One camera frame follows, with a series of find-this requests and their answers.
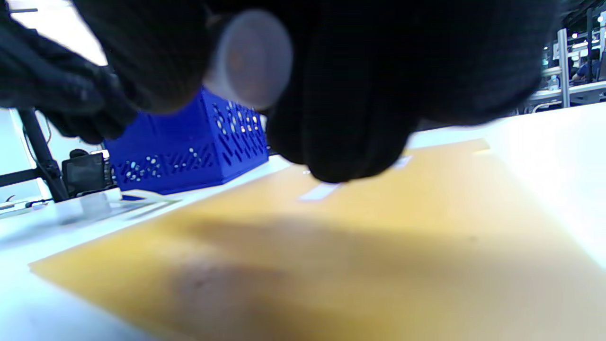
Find person's left hand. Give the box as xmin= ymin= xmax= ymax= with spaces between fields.
xmin=0 ymin=5 xmax=138 ymax=145

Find person's right hand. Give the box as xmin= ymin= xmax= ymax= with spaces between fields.
xmin=71 ymin=0 xmax=561 ymax=183

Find translucent glue stick cap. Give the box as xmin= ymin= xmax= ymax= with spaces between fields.
xmin=80 ymin=193 xmax=113 ymax=217

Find translucent glue stick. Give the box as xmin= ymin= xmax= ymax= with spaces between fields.
xmin=204 ymin=9 xmax=294 ymax=110

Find orange L-shaped folder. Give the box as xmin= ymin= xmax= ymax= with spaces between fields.
xmin=28 ymin=138 xmax=606 ymax=341

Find black tripod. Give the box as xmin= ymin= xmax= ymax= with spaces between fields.
xmin=0 ymin=108 xmax=71 ymax=203

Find white paper strip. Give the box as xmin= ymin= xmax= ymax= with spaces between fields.
xmin=298 ymin=182 xmax=341 ymax=202

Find blue plastic file rack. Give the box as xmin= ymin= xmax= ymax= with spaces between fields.
xmin=104 ymin=87 xmax=269 ymax=195

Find black camera box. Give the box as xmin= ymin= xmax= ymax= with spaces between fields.
xmin=62 ymin=149 xmax=113 ymax=197

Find silver metal post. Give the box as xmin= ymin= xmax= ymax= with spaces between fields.
xmin=558 ymin=28 xmax=571 ymax=108

